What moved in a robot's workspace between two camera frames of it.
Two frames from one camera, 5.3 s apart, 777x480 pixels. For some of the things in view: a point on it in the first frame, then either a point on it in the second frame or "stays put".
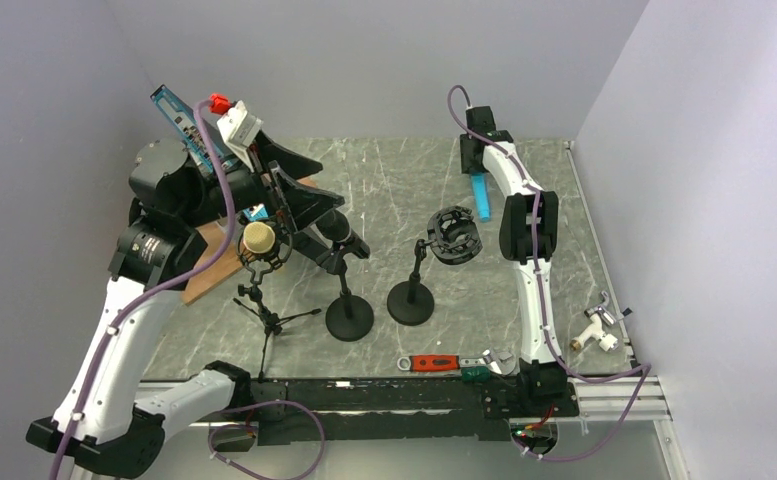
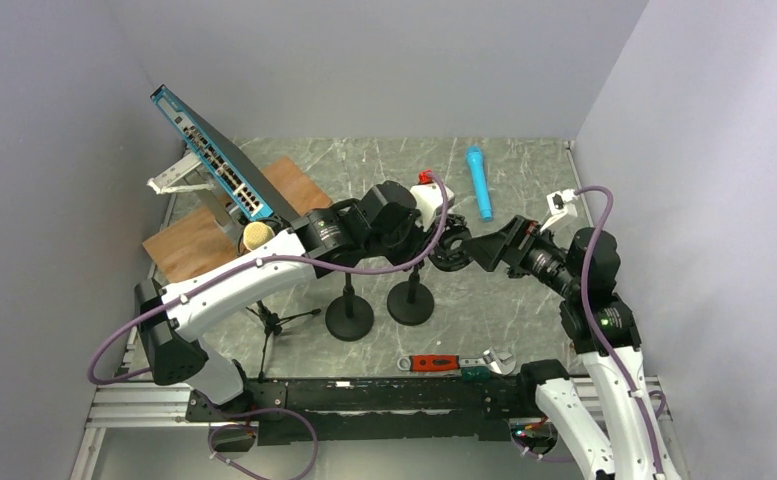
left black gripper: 303,204 -> 421,237
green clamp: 476,374 stays put
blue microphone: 481,191 stays put
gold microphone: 258,237 stays put
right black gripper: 467,165 -> 507,243
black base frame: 477,407 stays put
